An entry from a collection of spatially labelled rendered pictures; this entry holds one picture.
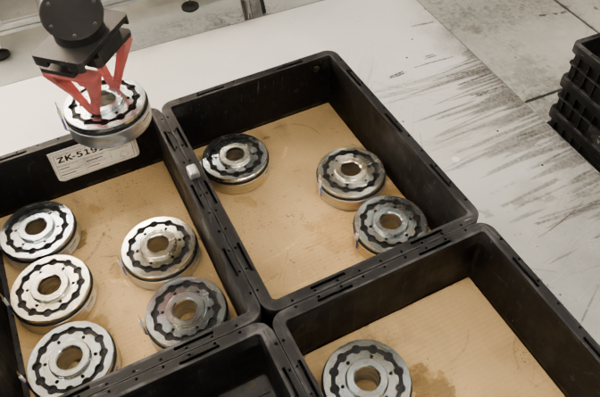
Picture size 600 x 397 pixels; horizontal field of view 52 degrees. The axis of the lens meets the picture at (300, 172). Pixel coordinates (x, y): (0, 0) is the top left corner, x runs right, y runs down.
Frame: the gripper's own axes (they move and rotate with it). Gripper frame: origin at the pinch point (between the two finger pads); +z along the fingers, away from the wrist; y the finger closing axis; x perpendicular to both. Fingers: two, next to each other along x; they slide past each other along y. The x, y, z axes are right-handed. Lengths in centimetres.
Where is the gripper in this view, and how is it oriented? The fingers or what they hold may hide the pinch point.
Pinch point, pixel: (103, 95)
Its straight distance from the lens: 79.4
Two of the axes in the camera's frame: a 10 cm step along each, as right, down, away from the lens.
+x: -9.5, -2.1, 2.4
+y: 3.2, -7.1, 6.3
